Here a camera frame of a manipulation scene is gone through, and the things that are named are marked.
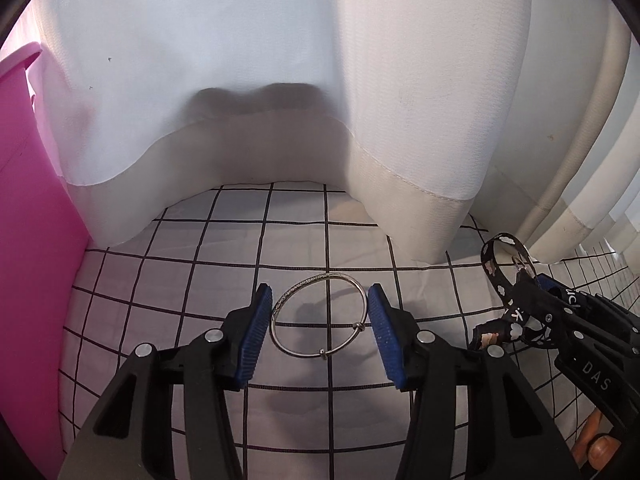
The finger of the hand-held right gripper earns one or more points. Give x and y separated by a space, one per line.
600 310
595 335

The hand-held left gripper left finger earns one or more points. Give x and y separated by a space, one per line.
252 340

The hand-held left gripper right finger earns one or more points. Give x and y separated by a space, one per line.
387 340

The silver bangle with clasp beads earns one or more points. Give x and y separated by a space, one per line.
273 327

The pink plastic tub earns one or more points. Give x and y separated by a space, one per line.
35 260

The person's right hand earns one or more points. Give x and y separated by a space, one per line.
600 452

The white black-grid tablecloth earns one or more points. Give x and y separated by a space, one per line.
175 285

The cream thick curtain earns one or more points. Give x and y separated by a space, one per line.
425 85

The white sheer curtain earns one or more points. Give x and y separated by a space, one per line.
200 60

